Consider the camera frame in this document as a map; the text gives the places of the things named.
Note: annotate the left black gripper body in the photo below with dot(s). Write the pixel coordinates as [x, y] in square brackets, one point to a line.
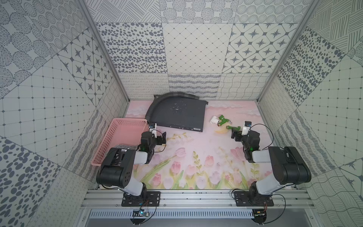
[160, 137]

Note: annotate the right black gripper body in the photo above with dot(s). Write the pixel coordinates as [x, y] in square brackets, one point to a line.
[238, 135]

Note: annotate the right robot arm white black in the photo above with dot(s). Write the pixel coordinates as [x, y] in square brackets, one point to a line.
[288, 167]

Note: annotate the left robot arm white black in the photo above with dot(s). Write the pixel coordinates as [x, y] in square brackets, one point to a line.
[116, 168]

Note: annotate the green yellow toy piece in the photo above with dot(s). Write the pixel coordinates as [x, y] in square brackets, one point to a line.
[227, 128]

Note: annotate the green white toy spray gun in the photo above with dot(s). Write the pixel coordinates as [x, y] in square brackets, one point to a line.
[219, 121]

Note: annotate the pink plastic basket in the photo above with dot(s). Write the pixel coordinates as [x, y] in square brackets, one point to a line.
[124, 131]

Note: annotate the left small circuit board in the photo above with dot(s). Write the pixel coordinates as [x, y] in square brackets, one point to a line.
[141, 213]

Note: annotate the small circuit board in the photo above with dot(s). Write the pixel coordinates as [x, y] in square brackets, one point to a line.
[141, 213]
[259, 215]

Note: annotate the right small circuit board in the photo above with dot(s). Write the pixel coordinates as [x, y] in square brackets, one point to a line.
[259, 215]

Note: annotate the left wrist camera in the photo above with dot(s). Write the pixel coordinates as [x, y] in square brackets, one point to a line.
[153, 129]

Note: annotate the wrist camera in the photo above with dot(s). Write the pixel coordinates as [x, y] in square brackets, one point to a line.
[153, 129]
[246, 128]

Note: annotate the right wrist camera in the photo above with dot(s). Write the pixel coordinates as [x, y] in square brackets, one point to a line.
[246, 128]

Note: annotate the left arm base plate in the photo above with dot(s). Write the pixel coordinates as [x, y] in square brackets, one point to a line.
[148, 198]

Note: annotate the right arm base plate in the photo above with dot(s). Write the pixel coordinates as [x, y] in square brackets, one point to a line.
[244, 199]

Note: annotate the aluminium frame rail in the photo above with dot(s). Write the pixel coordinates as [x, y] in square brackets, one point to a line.
[196, 199]

